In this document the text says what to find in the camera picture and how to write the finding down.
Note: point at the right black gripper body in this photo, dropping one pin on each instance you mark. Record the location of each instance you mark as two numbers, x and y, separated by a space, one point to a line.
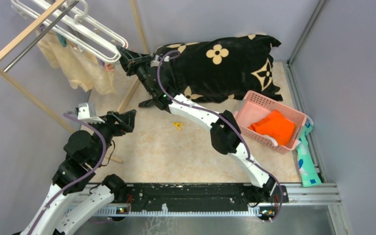
138 67

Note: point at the black floral pillow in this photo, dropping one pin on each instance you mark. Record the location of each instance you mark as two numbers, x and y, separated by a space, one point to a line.
225 68

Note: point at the cream boxer underwear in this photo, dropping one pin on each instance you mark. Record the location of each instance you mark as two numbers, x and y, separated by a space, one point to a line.
81 69

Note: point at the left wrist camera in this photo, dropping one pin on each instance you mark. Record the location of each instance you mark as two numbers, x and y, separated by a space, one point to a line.
87 113

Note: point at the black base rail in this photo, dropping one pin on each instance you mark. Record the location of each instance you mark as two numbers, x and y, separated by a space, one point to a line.
205 200

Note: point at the teal clothespin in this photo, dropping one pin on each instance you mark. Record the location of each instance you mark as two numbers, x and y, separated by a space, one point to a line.
62 39

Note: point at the wooden drying rack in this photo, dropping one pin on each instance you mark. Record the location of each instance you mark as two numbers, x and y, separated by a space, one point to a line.
27 134

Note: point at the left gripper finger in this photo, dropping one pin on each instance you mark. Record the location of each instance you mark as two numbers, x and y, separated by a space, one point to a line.
122 128
127 118

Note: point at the pink plastic basket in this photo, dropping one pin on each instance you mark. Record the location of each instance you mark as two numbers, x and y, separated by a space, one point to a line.
255 107

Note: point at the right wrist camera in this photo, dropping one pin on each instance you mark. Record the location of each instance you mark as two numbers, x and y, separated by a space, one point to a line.
157 61

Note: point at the orange underwear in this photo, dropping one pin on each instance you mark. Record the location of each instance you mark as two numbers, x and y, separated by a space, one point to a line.
275 125

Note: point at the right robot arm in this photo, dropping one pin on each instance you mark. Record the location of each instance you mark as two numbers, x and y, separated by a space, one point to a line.
224 130

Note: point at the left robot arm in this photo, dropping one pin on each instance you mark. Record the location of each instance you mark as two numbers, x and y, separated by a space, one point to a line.
85 153

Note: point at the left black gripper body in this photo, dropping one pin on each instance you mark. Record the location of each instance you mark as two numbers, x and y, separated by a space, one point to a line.
106 129

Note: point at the white clip hanger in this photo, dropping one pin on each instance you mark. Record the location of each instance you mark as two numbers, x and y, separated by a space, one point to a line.
72 20

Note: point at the yellow clothespin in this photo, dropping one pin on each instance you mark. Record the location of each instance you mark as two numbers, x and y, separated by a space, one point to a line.
178 125

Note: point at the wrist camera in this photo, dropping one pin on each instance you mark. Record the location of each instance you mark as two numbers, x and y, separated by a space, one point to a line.
87 113
157 61

